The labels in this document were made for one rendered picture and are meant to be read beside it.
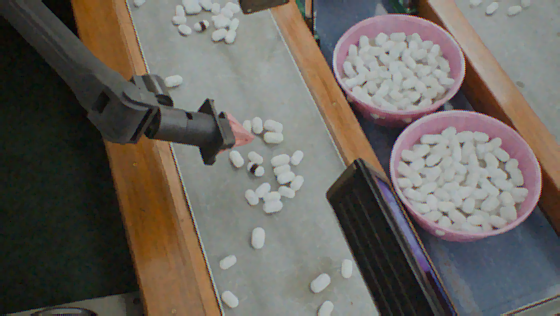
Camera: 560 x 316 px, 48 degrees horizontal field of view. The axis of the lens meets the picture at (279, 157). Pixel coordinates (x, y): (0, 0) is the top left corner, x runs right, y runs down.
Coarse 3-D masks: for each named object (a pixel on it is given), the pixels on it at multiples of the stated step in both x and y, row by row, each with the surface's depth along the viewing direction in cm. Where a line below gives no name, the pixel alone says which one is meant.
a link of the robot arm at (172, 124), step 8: (160, 104) 103; (168, 104) 104; (160, 112) 99; (168, 112) 100; (176, 112) 101; (184, 112) 102; (152, 120) 99; (160, 120) 98; (168, 120) 99; (176, 120) 100; (184, 120) 101; (152, 128) 99; (160, 128) 99; (168, 128) 99; (176, 128) 100; (184, 128) 101; (152, 136) 100; (160, 136) 100; (168, 136) 100; (176, 136) 101
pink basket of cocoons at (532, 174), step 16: (448, 112) 121; (464, 112) 121; (416, 128) 121; (432, 128) 123; (464, 128) 124; (480, 128) 122; (496, 128) 121; (400, 144) 119; (512, 144) 119; (400, 160) 120; (528, 160) 116; (528, 176) 116; (400, 192) 112; (528, 192) 114; (528, 208) 110; (432, 224) 109; (512, 224) 108; (448, 240) 117; (464, 240) 115
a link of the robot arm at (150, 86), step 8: (136, 80) 104; (144, 80) 105; (152, 80) 105; (160, 80) 106; (128, 88) 96; (136, 88) 97; (144, 88) 103; (152, 88) 103; (160, 88) 104; (128, 96) 94; (136, 96) 95; (144, 96) 97; (152, 96) 98; (160, 96) 103; (168, 96) 104; (136, 104) 95; (144, 104) 95; (152, 104) 96; (152, 112) 97; (144, 120) 98; (144, 128) 99; (104, 136) 97; (136, 136) 99
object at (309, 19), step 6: (294, 0) 148; (306, 0) 133; (312, 0) 132; (300, 6) 147; (306, 6) 135; (312, 6) 134; (300, 12) 146; (306, 12) 136; (312, 12) 135; (306, 18) 138; (312, 18) 136; (306, 24) 139; (312, 24) 138; (312, 30) 139; (312, 36) 141; (318, 36) 141; (318, 42) 142
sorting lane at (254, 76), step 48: (144, 48) 138; (192, 48) 138; (240, 48) 137; (288, 48) 136; (192, 96) 130; (240, 96) 130; (288, 96) 129; (288, 144) 122; (192, 192) 117; (240, 192) 117; (240, 240) 112; (288, 240) 111; (336, 240) 111; (240, 288) 107; (288, 288) 106; (336, 288) 106
